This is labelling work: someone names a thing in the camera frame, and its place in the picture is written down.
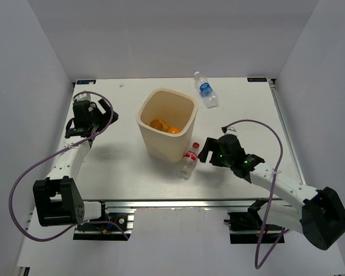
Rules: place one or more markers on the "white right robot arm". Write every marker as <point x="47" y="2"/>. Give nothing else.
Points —
<point x="317" y="214"/>

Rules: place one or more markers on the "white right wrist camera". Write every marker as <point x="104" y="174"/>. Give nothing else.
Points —
<point x="229" y="130"/>

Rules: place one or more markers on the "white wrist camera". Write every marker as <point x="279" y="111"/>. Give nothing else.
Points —
<point x="229" y="130"/>
<point x="82" y="96"/>

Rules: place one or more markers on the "clear bottle red cap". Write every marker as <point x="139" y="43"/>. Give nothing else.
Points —
<point x="188" y="162"/>

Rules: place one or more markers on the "left blue table label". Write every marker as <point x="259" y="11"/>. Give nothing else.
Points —
<point x="86" y="82"/>

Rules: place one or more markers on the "right blue table label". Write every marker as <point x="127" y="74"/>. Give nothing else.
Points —
<point x="256" y="79"/>

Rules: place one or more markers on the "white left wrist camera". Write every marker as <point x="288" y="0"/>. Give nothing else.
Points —
<point x="82" y="96"/>

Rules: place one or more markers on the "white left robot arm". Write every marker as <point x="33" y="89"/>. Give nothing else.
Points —
<point x="57" y="198"/>

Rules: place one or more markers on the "orange juice bottle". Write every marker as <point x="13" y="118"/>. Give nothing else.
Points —
<point x="159" y="125"/>
<point x="174" y="130"/>

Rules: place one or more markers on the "clear bottle blue label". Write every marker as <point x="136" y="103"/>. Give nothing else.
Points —
<point x="208" y="95"/>

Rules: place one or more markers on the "blue table label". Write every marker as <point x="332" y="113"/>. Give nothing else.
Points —
<point x="256" y="79"/>
<point x="86" y="82"/>

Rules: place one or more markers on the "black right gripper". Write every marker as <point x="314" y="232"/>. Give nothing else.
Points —
<point x="211" y="145"/>

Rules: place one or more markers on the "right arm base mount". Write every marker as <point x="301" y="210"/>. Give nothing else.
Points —
<point x="244" y="227"/>

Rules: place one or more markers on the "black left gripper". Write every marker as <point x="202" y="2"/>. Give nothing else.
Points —
<point x="105" y="117"/>

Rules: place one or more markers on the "cream plastic bin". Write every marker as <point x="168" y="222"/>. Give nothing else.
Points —
<point x="178" y="110"/>

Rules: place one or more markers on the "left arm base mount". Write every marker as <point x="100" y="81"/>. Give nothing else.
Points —
<point x="114" y="224"/>

